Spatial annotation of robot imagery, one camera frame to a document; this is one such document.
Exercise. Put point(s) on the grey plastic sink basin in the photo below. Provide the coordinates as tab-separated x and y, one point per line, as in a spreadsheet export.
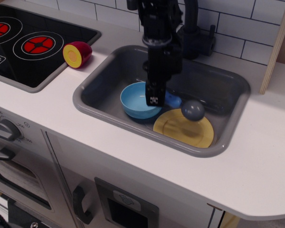
223	94

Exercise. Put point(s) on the grey oven knob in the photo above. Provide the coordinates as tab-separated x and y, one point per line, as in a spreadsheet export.
8	130

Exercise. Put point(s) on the blue plastic bowl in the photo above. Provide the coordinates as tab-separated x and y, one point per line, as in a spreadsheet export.
134	102

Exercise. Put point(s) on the red yellow toy fruit half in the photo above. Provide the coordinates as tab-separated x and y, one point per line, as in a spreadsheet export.
76	53

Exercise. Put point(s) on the dark grey toy faucet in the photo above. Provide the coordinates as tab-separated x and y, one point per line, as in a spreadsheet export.
194	42

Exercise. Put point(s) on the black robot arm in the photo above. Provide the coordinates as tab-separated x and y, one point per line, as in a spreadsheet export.
160	19

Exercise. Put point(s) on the yellow plastic plate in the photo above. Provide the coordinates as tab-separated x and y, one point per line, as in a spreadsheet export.
195	133

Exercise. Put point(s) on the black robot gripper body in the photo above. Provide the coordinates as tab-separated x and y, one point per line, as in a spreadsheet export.
164	59

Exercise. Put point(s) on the blue and grey toy spoon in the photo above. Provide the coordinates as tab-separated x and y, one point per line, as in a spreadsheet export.
192	110

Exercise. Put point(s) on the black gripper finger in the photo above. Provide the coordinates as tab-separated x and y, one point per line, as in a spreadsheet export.
155	93

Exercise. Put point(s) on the light wooden side post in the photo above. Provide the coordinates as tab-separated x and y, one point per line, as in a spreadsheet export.
273	57

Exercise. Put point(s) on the grey oven door handle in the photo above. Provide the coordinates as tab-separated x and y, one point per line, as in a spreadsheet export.
6	154

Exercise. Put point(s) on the black toy stovetop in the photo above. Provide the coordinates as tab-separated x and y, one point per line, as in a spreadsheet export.
31	47

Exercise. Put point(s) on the grey dishwasher control panel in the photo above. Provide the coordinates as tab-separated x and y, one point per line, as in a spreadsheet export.
125	209

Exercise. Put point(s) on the dark grey cabinet handle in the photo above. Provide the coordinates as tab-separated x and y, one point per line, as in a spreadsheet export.
78	196

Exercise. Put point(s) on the toy oven door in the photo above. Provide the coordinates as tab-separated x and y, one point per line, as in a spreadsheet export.
29	180

